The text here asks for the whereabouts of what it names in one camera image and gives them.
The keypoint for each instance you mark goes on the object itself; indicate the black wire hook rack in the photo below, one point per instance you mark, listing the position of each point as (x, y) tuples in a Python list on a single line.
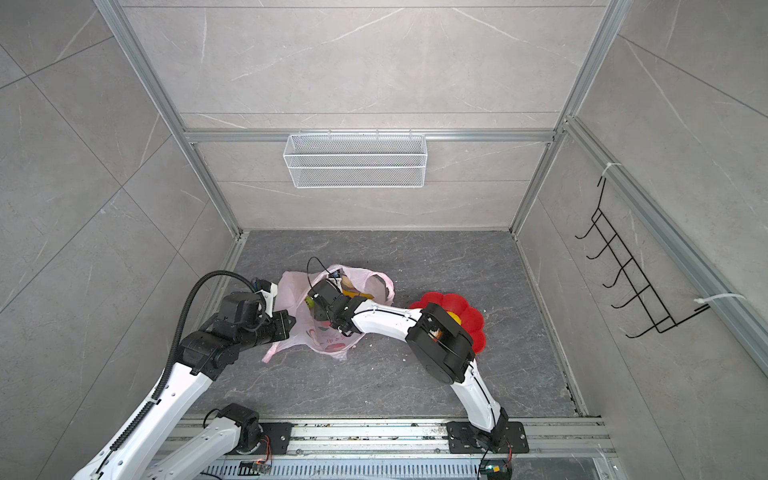
[(630, 272)]

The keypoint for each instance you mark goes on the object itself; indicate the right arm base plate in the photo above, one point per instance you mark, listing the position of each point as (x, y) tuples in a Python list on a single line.
[(507, 437)]

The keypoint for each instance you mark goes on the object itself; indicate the yellow fake banana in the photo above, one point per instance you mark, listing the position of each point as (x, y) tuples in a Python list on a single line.
[(357, 294)]

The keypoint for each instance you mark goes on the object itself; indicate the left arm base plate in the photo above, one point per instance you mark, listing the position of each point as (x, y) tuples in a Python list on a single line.
[(270, 438)]

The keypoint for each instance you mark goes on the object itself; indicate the red flower-shaped plate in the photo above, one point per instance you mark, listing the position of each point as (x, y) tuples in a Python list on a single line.
[(472, 320)]

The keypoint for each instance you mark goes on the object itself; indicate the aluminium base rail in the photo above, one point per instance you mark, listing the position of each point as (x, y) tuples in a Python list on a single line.
[(380, 440)]

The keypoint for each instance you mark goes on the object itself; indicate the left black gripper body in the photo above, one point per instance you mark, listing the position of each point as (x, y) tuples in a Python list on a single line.
[(275, 328)]

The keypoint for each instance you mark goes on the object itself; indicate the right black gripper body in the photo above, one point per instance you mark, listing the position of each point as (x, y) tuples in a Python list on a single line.
[(321, 315)]

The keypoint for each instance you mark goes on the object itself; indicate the pink plastic fruit-print bag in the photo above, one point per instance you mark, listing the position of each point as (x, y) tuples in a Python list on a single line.
[(293, 296)]

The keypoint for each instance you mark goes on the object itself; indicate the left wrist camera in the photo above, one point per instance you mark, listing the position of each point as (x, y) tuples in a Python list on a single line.
[(245, 310)]

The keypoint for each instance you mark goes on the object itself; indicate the yellow fake lemon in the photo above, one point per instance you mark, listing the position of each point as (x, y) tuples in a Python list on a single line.
[(455, 317)]

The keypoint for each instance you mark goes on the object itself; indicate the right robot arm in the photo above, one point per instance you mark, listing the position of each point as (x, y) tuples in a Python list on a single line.
[(443, 331)]

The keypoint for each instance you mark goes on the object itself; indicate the white wire mesh basket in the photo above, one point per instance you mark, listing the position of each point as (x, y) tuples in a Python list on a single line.
[(356, 160)]

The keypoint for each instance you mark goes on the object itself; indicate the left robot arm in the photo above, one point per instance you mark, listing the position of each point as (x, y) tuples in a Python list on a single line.
[(194, 362)]

